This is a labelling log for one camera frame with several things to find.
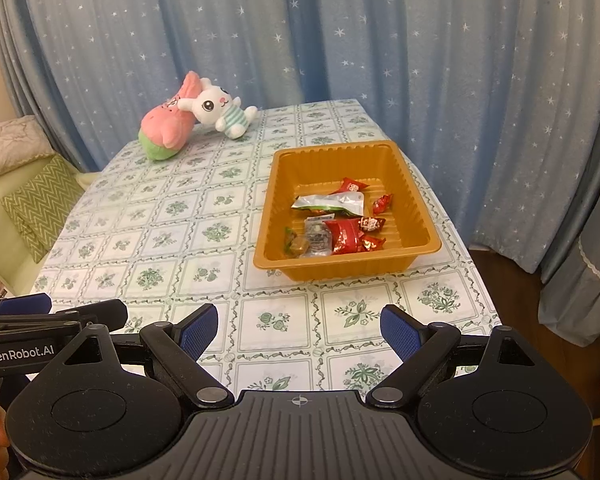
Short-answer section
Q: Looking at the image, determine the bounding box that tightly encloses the large red snack packet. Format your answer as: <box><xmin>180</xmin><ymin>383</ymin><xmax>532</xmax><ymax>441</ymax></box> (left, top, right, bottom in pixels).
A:
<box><xmin>324</xmin><ymin>217</ymin><xmax>366</xmax><ymax>256</ymax></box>

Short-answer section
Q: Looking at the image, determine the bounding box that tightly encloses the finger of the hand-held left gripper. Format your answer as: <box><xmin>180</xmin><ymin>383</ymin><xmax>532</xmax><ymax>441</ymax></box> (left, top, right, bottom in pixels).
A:
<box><xmin>0</xmin><ymin>293</ymin><xmax>54</xmax><ymax>317</ymax></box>
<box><xmin>54</xmin><ymin>298</ymin><xmax>129</xmax><ymax>333</ymax></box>

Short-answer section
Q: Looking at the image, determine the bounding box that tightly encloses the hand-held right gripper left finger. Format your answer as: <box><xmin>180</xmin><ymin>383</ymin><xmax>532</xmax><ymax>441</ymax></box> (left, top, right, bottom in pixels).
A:
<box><xmin>55</xmin><ymin>302</ymin><xmax>236</xmax><ymax>411</ymax></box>

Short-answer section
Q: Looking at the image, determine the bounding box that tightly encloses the floral checked tablecloth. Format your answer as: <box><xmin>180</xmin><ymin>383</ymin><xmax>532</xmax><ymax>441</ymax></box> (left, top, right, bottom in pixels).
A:
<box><xmin>32</xmin><ymin>99</ymin><xmax>501</xmax><ymax>393</ymax></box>

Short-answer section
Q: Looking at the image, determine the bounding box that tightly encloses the orange plastic tray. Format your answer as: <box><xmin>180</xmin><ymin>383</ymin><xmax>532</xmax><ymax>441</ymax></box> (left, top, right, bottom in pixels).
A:
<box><xmin>253</xmin><ymin>141</ymin><xmax>442</xmax><ymax>282</ymax></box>

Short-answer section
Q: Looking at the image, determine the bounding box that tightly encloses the white bunny plush toy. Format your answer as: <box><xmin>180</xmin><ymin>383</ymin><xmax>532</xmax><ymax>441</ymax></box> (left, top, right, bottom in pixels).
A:
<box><xmin>177</xmin><ymin>77</ymin><xmax>259</xmax><ymax>140</ymax></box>

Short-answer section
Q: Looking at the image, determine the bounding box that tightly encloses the white pillow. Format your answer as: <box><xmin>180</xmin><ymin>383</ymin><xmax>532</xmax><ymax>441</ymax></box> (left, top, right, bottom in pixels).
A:
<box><xmin>0</xmin><ymin>115</ymin><xmax>51</xmax><ymax>179</ymax></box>

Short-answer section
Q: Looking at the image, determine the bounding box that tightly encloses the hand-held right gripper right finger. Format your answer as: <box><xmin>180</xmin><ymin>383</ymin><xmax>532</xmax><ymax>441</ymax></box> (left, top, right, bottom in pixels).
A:
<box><xmin>365</xmin><ymin>304</ymin><xmax>557</xmax><ymax>410</ymax></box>

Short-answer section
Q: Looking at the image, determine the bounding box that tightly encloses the blue star-print curtain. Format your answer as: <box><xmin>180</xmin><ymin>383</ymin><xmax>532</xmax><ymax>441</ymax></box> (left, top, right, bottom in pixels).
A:
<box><xmin>0</xmin><ymin>0</ymin><xmax>600</xmax><ymax>276</ymax></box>

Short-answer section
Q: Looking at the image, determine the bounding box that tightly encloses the green silver snack packet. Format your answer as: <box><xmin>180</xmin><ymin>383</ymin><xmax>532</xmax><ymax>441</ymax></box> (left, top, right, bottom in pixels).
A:
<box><xmin>291</xmin><ymin>192</ymin><xmax>367</xmax><ymax>216</ymax></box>

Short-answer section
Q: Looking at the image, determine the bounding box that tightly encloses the clear silver snack packet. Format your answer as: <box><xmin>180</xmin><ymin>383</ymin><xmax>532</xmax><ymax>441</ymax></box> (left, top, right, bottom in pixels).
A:
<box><xmin>300</xmin><ymin>216</ymin><xmax>333</xmax><ymax>259</ymax></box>

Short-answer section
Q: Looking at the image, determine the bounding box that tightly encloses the pink green plush toy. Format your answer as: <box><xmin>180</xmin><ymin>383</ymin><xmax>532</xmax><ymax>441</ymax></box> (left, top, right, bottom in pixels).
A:
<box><xmin>137</xmin><ymin>71</ymin><xmax>203</xmax><ymax>162</ymax></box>

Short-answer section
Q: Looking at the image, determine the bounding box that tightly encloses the grey-blue lace-trim curtain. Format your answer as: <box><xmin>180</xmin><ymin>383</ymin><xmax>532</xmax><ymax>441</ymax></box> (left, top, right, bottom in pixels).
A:
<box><xmin>537</xmin><ymin>200</ymin><xmax>600</xmax><ymax>348</ymax></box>

